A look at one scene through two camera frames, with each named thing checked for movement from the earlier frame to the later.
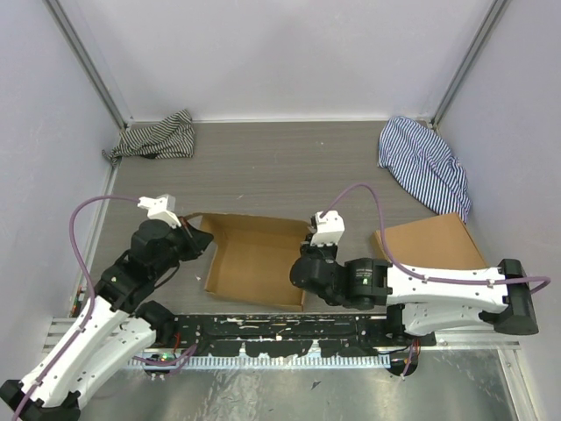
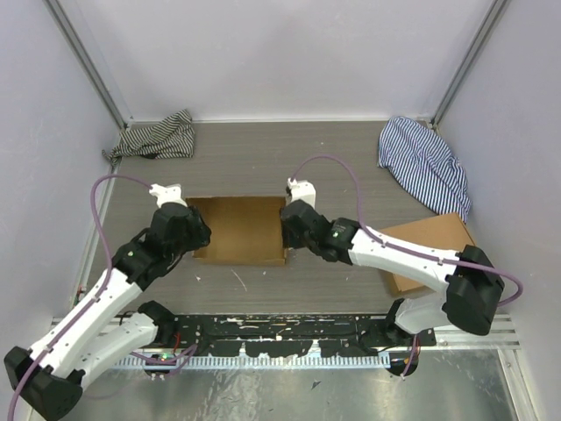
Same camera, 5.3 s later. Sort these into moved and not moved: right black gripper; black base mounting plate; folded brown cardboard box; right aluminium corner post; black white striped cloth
Moved: right black gripper
Not moved: right aluminium corner post; black base mounting plate; folded brown cardboard box; black white striped cloth
